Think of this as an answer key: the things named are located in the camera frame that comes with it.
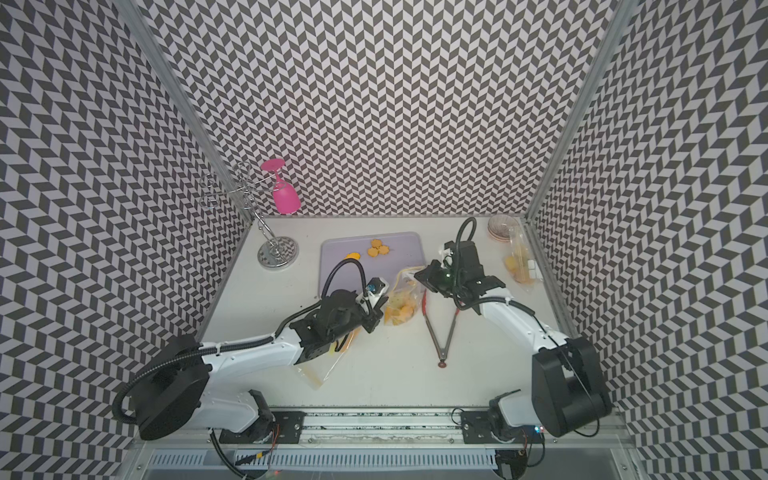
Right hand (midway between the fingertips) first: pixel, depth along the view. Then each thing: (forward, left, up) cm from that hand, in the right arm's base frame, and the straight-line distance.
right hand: (415, 279), depth 83 cm
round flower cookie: (+24, +13, -13) cm, 30 cm away
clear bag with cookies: (-20, +28, -13) cm, 37 cm away
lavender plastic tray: (+20, +10, -15) cm, 26 cm away
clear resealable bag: (+8, -32, -3) cm, 33 cm away
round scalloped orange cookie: (+21, +14, -15) cm, 30 cm away
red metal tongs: (-18, -7, -15) cm, 25 cm away
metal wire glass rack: (+43, +66, -1) cm, 79 cm away
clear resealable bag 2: (+1, +3, -13) cm, 13 cm away
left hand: (-5, +9, -2) cm, 10 cm away
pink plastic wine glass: (+28, +42, +6) cm, 51 cm away
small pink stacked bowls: (+29, -32, -10) cm, 44 cm away
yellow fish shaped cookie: (+19, +21, -13) cm, 31 cm away
